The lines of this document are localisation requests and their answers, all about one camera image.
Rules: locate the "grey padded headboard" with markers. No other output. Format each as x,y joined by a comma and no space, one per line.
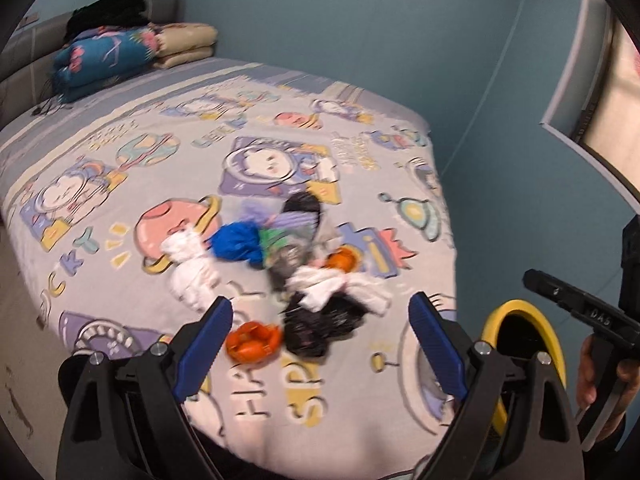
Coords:
30,55

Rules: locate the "bed with cartoon print sheet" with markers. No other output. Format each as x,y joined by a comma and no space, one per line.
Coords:
150,170

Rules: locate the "black clothing pile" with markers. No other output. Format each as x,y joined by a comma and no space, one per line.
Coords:
110,12

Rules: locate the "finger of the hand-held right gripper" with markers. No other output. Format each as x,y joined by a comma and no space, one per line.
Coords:
547,287

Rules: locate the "beige pillows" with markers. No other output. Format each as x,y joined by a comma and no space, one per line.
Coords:
187,42

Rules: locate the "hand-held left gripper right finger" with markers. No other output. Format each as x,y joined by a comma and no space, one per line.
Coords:
435,350

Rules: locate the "person's right hand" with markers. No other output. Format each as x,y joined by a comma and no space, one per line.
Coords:
631,385

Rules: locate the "white framed window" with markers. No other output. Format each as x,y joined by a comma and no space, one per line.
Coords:
575,85

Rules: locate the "large black plastic bag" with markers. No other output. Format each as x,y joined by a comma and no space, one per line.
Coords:
320,325

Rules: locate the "green wrapper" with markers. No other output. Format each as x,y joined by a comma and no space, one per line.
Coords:
272,245

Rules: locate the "black sock back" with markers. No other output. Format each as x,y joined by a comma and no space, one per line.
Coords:
302,206

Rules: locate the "grey clear wrapper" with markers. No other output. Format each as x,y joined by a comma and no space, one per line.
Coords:
290,260

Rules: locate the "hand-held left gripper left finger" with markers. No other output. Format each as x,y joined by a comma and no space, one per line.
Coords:
202,350

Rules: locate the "yellow rimmed trash bin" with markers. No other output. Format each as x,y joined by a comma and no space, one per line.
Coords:
505,310

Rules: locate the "striped purple green sock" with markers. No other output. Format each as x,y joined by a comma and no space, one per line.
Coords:
295,222

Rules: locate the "white tissue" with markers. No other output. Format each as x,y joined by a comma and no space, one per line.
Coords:
325,285

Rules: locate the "blue patterned pillow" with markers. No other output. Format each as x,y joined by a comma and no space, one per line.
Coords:
100,60

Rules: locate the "wall outlet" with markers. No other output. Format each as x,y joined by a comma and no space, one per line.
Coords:
29,20

